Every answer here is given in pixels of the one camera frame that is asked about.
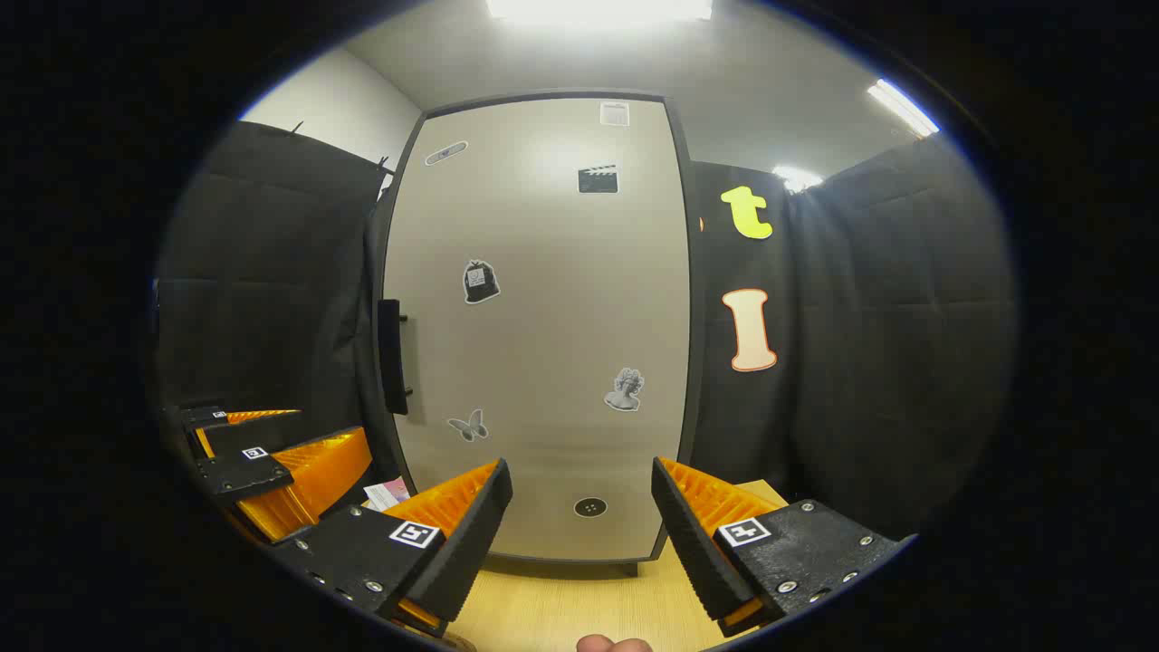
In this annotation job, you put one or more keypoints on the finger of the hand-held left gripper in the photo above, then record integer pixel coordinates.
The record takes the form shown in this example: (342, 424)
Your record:
(244, 471)
(244, 417)

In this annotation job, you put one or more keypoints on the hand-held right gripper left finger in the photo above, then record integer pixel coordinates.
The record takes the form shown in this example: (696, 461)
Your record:
(471, 534)

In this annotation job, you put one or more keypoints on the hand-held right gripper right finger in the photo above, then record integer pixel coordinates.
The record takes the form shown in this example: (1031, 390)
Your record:
(693, 543)

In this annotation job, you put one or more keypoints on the dark grey cabinet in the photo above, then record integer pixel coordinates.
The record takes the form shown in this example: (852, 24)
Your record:
(695, 362)

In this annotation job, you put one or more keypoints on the black backdrop cloth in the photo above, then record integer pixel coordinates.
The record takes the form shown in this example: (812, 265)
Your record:
(272, 272)

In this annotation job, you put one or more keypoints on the ceiling light panel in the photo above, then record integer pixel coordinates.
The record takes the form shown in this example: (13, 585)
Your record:
(797, 177)
(598, 7)
(901, 107)

